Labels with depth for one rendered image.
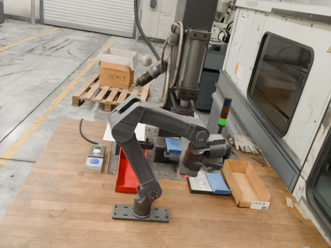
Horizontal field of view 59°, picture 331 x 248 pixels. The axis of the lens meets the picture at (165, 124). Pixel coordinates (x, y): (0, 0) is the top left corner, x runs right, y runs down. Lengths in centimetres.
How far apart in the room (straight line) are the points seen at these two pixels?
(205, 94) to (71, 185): 352
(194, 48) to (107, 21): 938
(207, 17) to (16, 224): 102
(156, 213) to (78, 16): 990
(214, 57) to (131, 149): 359
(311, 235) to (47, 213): 95
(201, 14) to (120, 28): 927
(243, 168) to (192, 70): 53
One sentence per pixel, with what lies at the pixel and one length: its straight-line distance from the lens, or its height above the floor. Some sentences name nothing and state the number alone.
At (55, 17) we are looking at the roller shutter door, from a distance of 1092.
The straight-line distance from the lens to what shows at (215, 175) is 134.
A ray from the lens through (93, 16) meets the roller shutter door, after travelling 1060.
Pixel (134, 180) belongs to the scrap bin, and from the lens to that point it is 123.
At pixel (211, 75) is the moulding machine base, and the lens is 444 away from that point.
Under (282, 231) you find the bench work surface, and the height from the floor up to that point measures 90.
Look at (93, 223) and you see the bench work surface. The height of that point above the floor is 90.
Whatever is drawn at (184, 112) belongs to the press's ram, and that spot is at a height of 117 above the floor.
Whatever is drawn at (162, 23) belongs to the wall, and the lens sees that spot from 1045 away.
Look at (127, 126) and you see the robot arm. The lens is 82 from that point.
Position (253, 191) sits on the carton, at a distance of 135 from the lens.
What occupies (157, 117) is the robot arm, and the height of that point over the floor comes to 129.
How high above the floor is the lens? 162
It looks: 24 degrees down
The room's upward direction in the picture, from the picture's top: 10 degrees clockwise
